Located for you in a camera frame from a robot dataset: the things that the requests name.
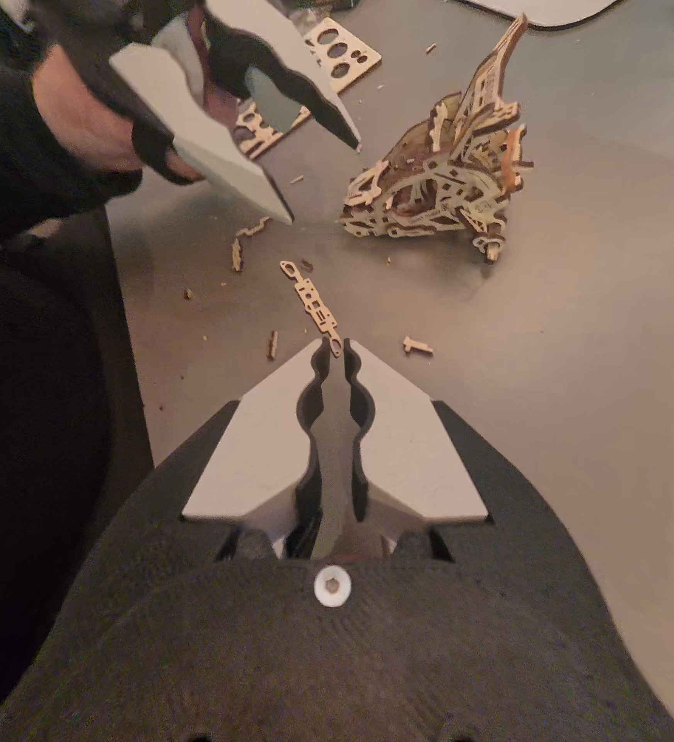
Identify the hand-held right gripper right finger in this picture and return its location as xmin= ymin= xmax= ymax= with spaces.
xmin=343 ymin=339 xmax=491 ymax=555

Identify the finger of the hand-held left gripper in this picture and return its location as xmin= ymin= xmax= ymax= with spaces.
xmin=109 ymin=42 xmax=296 ymax=227
xmin=202 ymin=0 xmax=365 ymax=153

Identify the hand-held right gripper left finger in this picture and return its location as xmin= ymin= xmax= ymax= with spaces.
xmin=181 ymin=339 xmax=332 ymax=557

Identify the wooden cutout parts sheet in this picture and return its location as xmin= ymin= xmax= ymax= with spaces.
xmin=235 ymin=17 xmax=383 ymax=160

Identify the long holed wooden strip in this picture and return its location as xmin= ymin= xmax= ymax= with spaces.
xmin=279 ymin=261 xmax=345 ymax=358

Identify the wooden model car chassis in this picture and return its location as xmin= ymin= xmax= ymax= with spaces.
xmin=338 ymin=13 xmax=535 ymax=264

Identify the person's left hand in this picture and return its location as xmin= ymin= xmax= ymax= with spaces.
xmin=34 ymin=45 xmax=205 ymax=185

